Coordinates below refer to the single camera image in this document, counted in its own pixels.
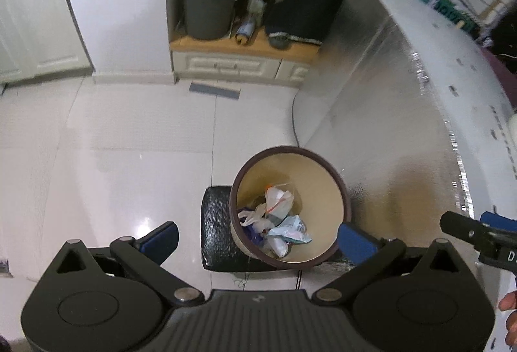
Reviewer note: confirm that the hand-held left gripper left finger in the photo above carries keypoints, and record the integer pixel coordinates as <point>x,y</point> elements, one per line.
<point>159,242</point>

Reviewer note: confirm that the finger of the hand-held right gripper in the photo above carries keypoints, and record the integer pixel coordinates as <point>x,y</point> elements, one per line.
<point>464,229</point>
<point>499,221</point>

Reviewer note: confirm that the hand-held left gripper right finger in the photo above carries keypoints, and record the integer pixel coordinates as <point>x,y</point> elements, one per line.
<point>355,243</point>

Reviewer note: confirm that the beige trash bin brown rim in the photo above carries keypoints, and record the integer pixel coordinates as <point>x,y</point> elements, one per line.
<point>323,190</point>

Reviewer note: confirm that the clear red-edged plastic bag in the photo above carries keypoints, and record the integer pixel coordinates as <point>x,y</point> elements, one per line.
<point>280,200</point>

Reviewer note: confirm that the purple snack wrapper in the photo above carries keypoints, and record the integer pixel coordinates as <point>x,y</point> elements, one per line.
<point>252,235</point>

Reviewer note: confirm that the white pink plastic bag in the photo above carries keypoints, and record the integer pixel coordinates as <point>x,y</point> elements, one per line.
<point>252,216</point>

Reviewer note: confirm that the person's right hand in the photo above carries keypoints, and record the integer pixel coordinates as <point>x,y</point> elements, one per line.
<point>509,301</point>

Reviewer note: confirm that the grey floor strip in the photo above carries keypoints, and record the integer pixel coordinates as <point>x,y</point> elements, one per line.
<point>215,89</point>

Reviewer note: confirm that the low white drawer cabinet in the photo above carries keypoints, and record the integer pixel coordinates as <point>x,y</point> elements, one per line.
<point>242,63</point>

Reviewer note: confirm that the teal sign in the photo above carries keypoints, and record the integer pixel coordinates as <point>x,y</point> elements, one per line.
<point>448,9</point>

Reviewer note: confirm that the spray can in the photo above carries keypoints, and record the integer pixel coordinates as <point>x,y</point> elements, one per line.
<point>245,31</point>

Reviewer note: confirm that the grey bin with white bag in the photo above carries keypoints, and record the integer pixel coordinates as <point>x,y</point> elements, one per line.
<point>206,9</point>

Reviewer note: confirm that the white kitchen cabinet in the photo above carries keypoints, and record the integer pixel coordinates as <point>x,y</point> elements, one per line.
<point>36,13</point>

